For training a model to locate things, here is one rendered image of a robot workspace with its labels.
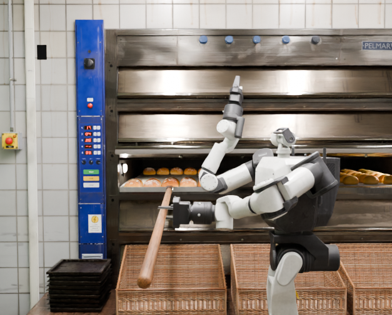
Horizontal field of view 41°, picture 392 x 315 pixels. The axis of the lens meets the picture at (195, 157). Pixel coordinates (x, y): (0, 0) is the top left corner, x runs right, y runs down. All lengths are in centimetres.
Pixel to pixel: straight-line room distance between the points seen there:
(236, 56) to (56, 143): 116
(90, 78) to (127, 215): 82
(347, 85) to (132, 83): 125
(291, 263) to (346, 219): 107
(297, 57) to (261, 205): 151
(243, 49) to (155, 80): 54
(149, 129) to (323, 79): 105
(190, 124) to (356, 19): 114
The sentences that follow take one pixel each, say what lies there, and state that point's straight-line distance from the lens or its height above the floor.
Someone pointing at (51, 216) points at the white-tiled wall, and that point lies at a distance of 324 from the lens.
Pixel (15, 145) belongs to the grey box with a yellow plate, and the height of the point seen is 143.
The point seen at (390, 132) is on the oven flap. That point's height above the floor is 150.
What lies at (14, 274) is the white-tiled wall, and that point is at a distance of 337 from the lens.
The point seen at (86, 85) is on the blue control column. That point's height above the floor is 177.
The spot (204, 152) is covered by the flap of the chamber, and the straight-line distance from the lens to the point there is 295.
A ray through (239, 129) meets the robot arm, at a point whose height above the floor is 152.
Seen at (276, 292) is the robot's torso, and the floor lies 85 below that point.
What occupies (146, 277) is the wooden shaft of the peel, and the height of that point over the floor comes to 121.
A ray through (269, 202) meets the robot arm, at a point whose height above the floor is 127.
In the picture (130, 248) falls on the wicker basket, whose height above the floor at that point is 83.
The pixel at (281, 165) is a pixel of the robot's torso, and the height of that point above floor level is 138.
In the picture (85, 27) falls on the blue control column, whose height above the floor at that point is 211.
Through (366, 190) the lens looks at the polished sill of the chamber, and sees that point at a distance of 328.
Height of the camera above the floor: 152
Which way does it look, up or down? 3 degrees down
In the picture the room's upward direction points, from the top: straight up
